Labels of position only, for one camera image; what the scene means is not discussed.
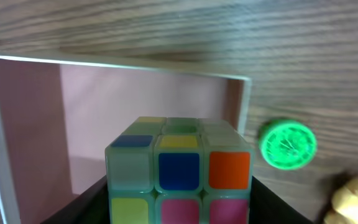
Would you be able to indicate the green round cap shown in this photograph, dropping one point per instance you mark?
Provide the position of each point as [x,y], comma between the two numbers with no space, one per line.
[287,144]

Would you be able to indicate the white box with pink interior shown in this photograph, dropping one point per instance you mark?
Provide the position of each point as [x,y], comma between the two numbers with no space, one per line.
[32,129]

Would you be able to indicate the white and yellow duck toy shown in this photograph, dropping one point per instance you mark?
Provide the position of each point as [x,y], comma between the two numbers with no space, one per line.
[344,205]

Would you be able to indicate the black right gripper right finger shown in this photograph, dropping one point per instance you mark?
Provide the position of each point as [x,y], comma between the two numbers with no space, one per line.
[268,208]

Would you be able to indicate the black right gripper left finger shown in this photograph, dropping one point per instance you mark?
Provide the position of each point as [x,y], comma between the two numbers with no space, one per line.
[91,207]

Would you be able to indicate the multicoloured puzzle cube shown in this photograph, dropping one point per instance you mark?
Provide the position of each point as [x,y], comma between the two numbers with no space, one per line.
[179,170]

